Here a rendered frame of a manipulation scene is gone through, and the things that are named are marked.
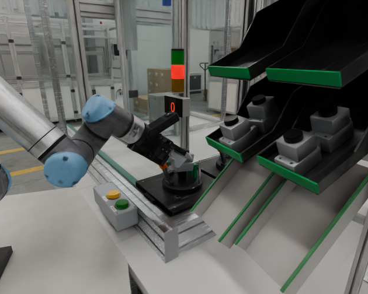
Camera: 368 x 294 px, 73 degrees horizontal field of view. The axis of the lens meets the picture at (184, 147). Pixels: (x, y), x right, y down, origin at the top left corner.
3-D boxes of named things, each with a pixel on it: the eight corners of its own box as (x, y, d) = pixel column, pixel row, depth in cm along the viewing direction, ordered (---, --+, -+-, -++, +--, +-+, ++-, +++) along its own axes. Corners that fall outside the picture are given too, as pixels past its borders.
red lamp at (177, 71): (176, 79, 93) (176, 65, 92) (169, 78, 97) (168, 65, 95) (187, 78, 96) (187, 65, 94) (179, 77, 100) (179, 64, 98)
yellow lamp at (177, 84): (176, 92, 95) (176, 79, 93) (169, 91, 99) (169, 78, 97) (186, 91, 98) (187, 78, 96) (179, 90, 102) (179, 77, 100)
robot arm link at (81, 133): (49, 161, 60) (76, 127, 58) (65, 145, 70) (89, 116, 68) (78, 179, 62) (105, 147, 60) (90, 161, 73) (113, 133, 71)
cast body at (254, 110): (266, 133, 54) (258, 105, 51) (249, 131, 58) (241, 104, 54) (285, 113, 58) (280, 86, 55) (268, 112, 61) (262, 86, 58)
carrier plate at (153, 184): (173, 219, 72) (172, 212, 71) (135, 186, 90) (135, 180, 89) (231, 193, 85) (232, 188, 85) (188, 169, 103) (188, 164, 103)
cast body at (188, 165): (177, 172, 81) (181, 151, 80) (170, 167, 85) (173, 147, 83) (197, 170, 87) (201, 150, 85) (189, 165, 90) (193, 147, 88)
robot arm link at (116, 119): (77, 111, 65) (96, 86, 63) (112, 130, 72) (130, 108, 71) (79, 126, 59) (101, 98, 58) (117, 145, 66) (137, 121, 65)
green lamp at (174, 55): (176, 65, 92) (176, 50, 90) (168, 64, 95) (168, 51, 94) (187, 64, 94) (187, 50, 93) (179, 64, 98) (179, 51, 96)
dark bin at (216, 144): (242, 164, 50) (232, 133, 46) (208, 144, 61) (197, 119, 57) (337, 95, 56) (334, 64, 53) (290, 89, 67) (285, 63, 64)
